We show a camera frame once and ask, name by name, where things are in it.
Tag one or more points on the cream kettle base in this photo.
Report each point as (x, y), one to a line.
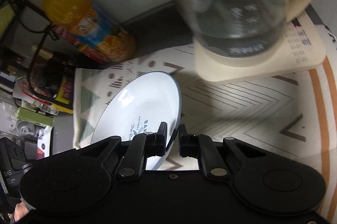
(301, 48)

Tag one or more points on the white Bakery plate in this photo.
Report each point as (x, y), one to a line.
(140, 107)

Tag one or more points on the red drink can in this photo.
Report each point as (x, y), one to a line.
(90, 52)

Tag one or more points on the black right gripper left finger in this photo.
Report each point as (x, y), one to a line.
(142, 147)

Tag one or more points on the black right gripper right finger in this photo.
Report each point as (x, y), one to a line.
(202, 148)

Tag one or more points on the dark soy sauce bottle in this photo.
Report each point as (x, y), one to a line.
(52, 78)

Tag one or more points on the patterned table cloth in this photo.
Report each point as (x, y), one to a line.
(293, 115)

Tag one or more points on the green box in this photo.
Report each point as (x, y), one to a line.
(33, 117)

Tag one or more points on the orange juice bottle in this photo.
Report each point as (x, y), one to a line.
(92, 27)

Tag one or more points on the white product package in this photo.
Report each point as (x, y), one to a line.
(44, 142)

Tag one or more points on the person's hand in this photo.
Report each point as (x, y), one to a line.
(19, 212)

